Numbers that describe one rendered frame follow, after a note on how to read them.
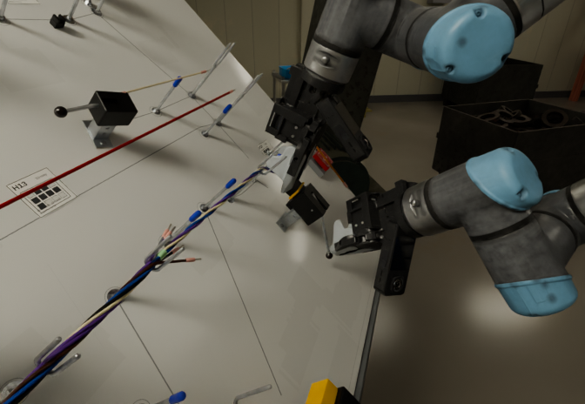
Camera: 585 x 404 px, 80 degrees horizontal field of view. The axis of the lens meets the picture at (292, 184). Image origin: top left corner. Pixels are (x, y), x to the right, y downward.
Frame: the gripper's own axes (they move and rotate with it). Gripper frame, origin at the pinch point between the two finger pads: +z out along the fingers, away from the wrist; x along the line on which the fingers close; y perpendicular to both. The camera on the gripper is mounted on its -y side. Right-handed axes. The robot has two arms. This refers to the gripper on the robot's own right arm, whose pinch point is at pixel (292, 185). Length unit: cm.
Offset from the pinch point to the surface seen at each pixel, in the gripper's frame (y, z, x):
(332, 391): -19.0, 6.5, 26.7
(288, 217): -1.9, 6.3, 0.8
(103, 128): 23.4, -5.7, 20.0
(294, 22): 181, 44, -494
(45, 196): 20.5, -1.5, 30.6
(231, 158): 13.1, 1.9, -0.6
